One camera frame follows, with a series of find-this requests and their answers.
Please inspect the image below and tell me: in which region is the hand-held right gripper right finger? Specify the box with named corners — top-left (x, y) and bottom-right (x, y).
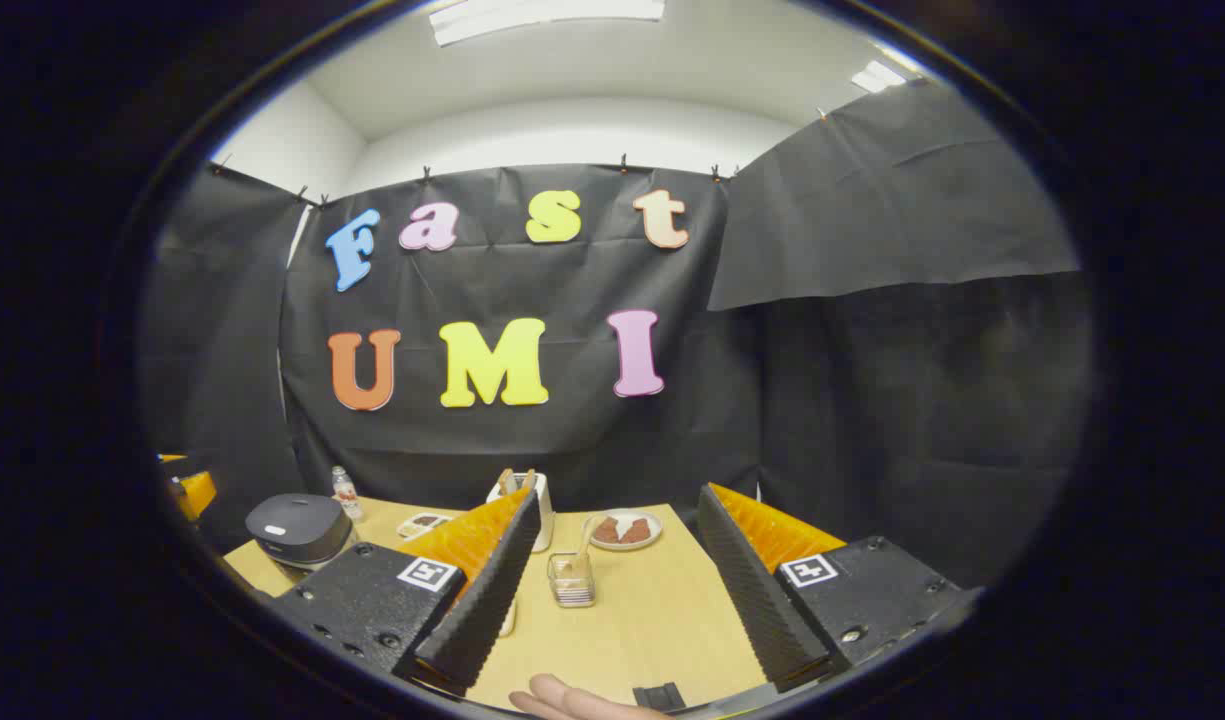
top-left (697, 482), bottom-right (983, 694)

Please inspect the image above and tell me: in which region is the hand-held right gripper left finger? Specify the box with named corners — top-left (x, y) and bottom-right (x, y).
top-left (267, 487), bottom-right (543, 698)

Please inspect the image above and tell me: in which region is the wire chopstick holder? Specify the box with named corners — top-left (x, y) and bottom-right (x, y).
top-left (547, 551), bottom-right (598, 609)

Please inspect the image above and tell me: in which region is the dark grey rice cooker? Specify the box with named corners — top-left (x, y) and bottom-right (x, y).
top-left (244, 492), bottom-right (357, 573)

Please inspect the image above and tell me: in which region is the wooden spoon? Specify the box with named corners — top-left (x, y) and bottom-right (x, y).
top-left (562, 515), bottom-right (603, 581)

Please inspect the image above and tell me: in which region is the white toaster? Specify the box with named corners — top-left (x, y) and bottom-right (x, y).
top-left (485, 470), bottom-right (556, 554)

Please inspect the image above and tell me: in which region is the small clear plastic bottle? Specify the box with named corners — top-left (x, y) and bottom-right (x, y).
top-left (331, 465), bottom-right (365, 523)

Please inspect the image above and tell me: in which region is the white round plate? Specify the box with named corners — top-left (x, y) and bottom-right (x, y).
top-left (584, 508), bottom-right (664, 552)

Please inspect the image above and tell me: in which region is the black backdrop cloth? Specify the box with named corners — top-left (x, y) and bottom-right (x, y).
top-left (137, 80), bottom-right (1098, 591)

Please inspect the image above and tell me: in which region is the small ceiling light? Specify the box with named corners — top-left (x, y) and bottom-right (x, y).
top-left (852, 60), bottom-right (908, 94)

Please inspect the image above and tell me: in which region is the long ceiling light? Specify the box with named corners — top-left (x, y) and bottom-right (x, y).
top-left (429, 0), bottom-right (666, 48)

